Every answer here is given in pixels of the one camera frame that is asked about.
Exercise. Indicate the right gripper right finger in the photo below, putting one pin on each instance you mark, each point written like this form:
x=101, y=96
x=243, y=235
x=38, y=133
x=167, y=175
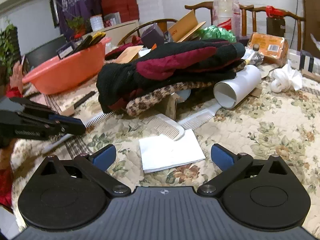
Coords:
x=261, y=194

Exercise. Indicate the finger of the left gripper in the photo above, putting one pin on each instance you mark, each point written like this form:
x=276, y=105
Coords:
x=36, y=114
x=37, y=132

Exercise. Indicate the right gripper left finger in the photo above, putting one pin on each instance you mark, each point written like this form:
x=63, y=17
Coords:
x=68, y=194

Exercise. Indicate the pink plastic basin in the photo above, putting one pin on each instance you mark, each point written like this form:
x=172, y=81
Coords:
x=58, y=75

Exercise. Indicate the leopard print glove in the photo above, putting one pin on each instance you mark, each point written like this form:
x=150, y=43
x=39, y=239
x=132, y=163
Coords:
x=142, y=103

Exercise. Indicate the black and maroon glove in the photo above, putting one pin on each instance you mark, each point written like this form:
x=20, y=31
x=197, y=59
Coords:
x=205, y=61

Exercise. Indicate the red sleeve forearm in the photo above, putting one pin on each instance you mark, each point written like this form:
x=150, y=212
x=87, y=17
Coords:
x=6, y=171

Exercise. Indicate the person hand holding phone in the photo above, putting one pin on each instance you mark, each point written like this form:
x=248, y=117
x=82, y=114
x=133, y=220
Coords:
x=16, y=78

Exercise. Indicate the floral quilted tablecloth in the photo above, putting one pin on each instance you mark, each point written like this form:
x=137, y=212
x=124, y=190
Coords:
x=286, y=124

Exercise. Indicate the black yellow tool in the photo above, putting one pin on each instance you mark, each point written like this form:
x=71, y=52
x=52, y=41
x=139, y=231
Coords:
x=89, y=41

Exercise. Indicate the white plastic comb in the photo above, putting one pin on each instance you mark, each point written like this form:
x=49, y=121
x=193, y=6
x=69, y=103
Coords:
x=165, y=126

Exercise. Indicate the white folded paper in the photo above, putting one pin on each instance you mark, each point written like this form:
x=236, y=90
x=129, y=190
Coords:
x=160, y=152

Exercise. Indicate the potted green plant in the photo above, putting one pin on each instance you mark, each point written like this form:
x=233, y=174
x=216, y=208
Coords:
x=76, y=27

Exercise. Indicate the corrugated cardboard piece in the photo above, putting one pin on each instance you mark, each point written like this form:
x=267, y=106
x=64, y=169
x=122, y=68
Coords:
x=168, y=106

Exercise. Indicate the white tin can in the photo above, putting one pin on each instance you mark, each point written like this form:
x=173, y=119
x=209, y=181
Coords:
x=96, y=22

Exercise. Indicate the white paper roll tube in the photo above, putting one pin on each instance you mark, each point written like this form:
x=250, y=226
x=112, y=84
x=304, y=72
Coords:
x=229, y=93

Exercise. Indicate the crumpled white tissue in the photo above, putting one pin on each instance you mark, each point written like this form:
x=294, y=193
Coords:
x=286, y=78

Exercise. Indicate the dark purple cube box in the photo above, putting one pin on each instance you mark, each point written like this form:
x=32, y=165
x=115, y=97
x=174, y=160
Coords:
x=152, y=35

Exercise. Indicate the purple hanging shirt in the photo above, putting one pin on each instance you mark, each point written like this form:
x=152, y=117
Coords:
x=68, y=10

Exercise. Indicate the black white striped box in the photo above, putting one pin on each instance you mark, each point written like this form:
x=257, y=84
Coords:
x=303, y=60

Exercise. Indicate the orange packaged bread bag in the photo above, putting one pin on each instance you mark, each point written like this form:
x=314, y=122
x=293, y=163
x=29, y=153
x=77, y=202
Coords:
x=273, y=48

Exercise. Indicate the brown cardboard envelope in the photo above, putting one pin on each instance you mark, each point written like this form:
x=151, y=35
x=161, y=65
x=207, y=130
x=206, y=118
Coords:
x=183, y=29

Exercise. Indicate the green plastic bag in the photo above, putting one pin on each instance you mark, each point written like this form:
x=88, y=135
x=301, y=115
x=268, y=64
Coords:
x=214, y=32

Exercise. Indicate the dark jar red lid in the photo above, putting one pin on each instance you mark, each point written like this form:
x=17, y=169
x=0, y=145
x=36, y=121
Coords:
x=275, y=22

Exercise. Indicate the clear bag with red top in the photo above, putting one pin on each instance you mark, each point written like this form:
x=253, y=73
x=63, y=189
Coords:
x=226, y=14

